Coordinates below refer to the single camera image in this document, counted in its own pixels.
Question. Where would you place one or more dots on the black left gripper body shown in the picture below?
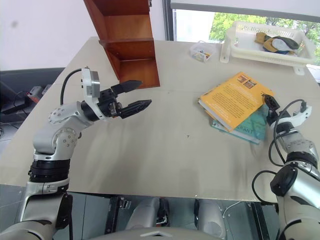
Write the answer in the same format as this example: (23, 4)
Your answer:
(108, 102)

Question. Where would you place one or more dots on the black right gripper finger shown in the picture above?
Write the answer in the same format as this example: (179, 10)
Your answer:
(271, 101)

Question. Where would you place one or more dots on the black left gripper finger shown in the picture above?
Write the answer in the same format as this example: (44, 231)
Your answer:
(127, 86)
(137, 106)

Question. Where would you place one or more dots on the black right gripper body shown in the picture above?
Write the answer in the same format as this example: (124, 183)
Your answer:
(272, 116)

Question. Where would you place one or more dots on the yellow book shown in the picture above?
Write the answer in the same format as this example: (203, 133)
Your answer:
(232, 100)

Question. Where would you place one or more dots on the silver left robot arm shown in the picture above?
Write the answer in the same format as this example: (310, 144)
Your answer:
(62, 136)

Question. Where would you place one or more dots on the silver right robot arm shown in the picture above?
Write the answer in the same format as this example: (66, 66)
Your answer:
(300, 147)

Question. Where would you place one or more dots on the teal book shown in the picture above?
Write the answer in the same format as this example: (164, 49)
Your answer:
(252, 127)

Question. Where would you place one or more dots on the wooden bookshelf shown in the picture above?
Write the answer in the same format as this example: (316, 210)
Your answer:
(130, 27)

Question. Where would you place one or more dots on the yellow fabric piece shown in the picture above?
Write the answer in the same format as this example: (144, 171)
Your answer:
(260, 37)
(268, 47)

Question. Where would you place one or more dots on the white grey fabric piece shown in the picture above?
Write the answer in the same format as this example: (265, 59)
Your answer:
(278, 45)

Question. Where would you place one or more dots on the white plastic basket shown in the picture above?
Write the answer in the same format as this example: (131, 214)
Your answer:
(240, 51)

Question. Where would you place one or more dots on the dark grey bench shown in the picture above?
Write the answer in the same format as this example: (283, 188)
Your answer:
(30, 77)

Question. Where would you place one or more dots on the small clear plastic box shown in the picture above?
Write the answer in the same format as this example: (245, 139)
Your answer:
(202, 51)

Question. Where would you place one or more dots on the black flat device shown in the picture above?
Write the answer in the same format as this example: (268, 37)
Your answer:
(12, 106)

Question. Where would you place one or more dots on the silver robot leg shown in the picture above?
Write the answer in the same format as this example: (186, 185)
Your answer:
(143, 213)
(211, 216)

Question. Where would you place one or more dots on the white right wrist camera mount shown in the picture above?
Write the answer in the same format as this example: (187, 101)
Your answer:
(297, 118)

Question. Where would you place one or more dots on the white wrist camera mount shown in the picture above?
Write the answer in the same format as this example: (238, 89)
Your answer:
(87, 85)
(297, 118)

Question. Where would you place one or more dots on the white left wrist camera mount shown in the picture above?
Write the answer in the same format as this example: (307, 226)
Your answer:
(87, 85)

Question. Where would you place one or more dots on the dark window frame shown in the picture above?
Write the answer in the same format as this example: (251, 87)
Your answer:
(168, 20)

